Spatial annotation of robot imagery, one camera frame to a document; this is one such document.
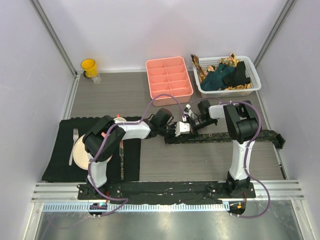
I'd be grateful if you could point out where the dark patterned necktie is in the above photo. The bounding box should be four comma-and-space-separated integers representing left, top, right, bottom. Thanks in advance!
164, 129, 286, 149

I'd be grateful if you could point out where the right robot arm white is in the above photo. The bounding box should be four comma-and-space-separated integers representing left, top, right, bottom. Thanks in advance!
184, 99, 262, 198

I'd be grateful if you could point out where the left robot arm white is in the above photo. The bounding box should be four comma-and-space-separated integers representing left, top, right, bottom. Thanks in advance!
82, 107, 173, 200

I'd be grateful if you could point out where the teal green tie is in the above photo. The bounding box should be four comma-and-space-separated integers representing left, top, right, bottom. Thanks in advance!
200, 63, 235, 92

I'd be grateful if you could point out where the pink divided organizer tray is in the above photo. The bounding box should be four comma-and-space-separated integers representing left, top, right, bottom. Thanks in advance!
145, 56, 194, 107

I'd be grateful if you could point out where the orange mug white inside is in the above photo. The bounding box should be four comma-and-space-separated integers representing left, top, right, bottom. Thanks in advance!
113, 114, 127, 123

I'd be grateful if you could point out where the black scalloped placemat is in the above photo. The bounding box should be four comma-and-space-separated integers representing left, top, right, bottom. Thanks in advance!
41, 117, 141, 183

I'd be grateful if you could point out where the white plastic basket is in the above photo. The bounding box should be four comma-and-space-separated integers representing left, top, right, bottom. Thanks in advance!
190, 53, 262, 98

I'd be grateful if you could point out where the black tie in basket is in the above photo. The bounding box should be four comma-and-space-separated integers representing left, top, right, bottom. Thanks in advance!
222, 61, 251, 88

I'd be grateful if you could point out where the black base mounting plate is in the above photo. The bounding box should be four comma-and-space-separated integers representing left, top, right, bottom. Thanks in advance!
77, 180, 256, 206

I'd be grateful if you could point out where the yellow floral tie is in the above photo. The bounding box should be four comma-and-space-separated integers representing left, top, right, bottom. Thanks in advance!
191, 53, 251, 91

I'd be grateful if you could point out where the pink and cream plate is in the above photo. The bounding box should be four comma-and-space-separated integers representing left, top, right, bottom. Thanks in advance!
72, 133, 114, 170

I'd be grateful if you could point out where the clear small glass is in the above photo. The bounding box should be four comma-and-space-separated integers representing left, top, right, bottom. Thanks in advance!
91, 74, 101, 84

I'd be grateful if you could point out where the silver fork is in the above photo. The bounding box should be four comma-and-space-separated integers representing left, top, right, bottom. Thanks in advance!
68, 128, 79, 166

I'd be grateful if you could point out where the yellow plastic cup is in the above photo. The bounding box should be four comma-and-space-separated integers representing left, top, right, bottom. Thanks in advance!
80, 58, 98, 78

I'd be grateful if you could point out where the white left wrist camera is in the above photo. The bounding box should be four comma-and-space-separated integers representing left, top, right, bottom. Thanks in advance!
175, 121, 191, 137

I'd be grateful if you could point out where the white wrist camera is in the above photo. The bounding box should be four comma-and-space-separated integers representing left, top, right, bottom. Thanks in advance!
175, 121, 191, 137
183, 104, 198, 120

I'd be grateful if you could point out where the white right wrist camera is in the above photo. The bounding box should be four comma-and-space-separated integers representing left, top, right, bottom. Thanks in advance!
183, 104, 198, 120

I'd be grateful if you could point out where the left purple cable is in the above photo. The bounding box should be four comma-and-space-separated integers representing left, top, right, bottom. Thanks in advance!
87, 93, 188, 230

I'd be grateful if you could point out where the knife with patterned handle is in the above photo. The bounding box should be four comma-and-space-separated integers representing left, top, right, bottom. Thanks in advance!
119, 141, 124, 181

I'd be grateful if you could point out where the aluminium frame rail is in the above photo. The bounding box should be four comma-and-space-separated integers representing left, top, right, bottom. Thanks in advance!
31, 180, 304, 215

